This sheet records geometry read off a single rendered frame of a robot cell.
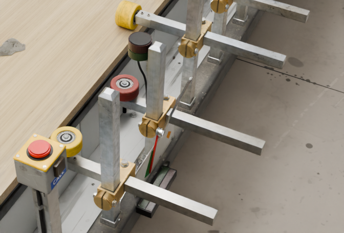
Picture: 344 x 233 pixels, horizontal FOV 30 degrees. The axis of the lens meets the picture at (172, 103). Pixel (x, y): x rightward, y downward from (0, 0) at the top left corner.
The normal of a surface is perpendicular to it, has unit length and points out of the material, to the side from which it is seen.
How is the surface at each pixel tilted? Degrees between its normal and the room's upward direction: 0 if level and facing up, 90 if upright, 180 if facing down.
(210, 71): 0
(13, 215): 90
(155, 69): 90
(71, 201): 0
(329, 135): 0
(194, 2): 90
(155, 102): 90
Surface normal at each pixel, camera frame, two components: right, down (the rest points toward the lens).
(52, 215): 0.91, 0.32
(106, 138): -0.41, 0.61
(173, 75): 0.05, -0.73
